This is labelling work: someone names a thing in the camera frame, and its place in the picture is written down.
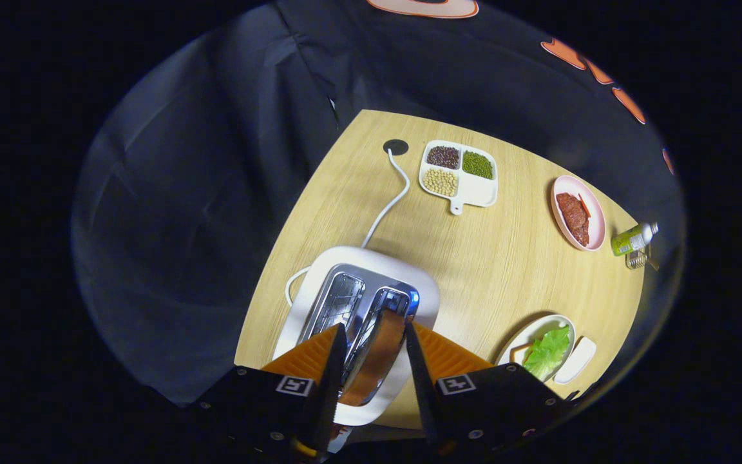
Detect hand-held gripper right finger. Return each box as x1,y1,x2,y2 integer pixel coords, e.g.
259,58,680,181
404,321,575,456

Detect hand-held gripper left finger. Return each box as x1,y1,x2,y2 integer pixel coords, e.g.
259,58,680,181
191,324,348,461

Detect toasted bread slice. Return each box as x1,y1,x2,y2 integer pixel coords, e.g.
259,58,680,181
339,308,408,407

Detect green lettuce leaf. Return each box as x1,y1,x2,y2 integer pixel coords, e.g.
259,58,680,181
522,324,572,381

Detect white round plate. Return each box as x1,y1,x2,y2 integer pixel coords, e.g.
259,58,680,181
495,314,576,381

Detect cream white toaster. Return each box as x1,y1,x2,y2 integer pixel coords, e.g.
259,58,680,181
272,246,441,427

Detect white curved dish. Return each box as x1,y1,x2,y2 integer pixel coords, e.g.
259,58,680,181
554,336,597,385

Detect white divided tray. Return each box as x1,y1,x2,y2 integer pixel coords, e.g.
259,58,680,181
419,140,498,216

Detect pile of yellow soybeans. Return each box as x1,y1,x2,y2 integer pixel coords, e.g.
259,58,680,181
423,168,459,197

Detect brown meat slices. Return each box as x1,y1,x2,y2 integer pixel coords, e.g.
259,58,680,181
556,192,591,247

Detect pile of green beans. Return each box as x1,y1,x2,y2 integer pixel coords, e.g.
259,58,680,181
462,151,494,180

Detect pile of dark red beans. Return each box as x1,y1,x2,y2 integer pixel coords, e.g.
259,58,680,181
426,146,461,170

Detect pink plate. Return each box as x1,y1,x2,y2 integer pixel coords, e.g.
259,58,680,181
550,175,606,251

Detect green bottle with silver cap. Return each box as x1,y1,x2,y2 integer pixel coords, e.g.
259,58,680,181
611,222,660,257

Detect white toaster cable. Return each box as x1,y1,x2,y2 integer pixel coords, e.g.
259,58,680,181
285,150,411,307

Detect metal wire basket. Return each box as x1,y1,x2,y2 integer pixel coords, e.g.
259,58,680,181
625,250,660,271

